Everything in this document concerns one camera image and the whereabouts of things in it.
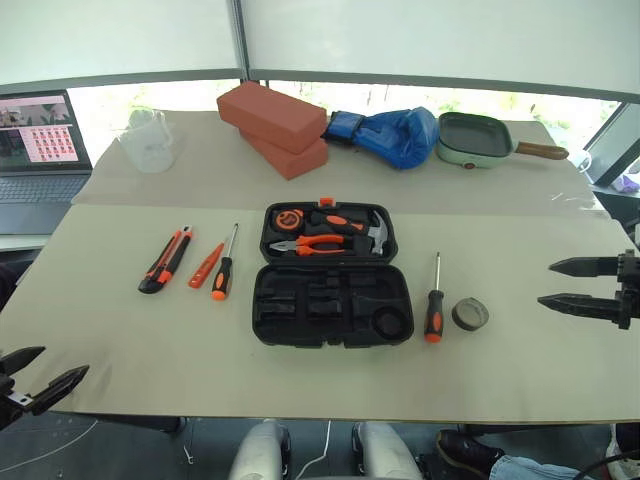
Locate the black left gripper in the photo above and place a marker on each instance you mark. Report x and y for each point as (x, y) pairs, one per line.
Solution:
(7, 402)

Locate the grey black tape roll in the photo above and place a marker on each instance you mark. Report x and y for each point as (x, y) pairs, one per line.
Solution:
(462, 321)

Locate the blue boxing glove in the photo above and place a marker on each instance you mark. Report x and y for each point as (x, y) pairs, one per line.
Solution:
(400, 135)

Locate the beige paper table sheet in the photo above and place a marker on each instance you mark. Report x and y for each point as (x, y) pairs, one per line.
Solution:
(200, 185)
(150, 350)

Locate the orange black utility knife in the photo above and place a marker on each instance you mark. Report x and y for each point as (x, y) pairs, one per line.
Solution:
(165, 262)

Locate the large orange black screwdriver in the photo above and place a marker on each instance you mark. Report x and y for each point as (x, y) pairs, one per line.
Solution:
(433, 315)

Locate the silver robot thigh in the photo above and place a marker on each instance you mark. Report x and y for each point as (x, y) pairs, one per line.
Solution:
(385, 450)
(257, 450)

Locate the silver robot left thigh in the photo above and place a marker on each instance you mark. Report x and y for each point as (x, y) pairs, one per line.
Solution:
(257, 450)

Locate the grey window frame post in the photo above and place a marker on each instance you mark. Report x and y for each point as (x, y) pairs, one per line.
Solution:
(241, 40)

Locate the slim orange black screwdriver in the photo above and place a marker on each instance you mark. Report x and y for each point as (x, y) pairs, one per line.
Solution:
(221, 280)

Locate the clear plastic measuring cup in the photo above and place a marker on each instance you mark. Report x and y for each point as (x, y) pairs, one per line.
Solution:
(147, 145)

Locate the red foam brick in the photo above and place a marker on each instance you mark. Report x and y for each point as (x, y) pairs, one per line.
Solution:
(270, 115)
(295, 161)

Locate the small orange utility knife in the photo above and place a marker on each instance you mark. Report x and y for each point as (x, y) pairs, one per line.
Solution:
(205, 267)

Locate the green electric frying pan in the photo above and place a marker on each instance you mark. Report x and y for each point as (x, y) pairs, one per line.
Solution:
(475, 135)

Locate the black shoe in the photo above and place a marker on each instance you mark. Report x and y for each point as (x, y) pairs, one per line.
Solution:
(467, 452)

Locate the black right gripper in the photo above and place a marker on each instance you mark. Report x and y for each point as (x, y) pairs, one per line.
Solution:
(629, 287)

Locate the orange black tape measure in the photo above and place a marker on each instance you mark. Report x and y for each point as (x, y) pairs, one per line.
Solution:
(287, 219)

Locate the purple object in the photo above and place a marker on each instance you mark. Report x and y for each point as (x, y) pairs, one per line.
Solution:
(630, 184)

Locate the dark grey laptop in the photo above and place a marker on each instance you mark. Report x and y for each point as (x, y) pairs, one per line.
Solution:
(40, 130)

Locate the silver robot right thigh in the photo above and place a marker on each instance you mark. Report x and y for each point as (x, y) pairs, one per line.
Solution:
(385, 450)

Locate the blue jeans leg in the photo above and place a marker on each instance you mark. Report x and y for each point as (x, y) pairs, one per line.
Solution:
(530, 470)

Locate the black framed monitor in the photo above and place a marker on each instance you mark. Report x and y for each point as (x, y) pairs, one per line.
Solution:
(617, 145)

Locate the black tool case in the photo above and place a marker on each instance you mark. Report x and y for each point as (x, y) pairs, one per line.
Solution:
(300, 327)

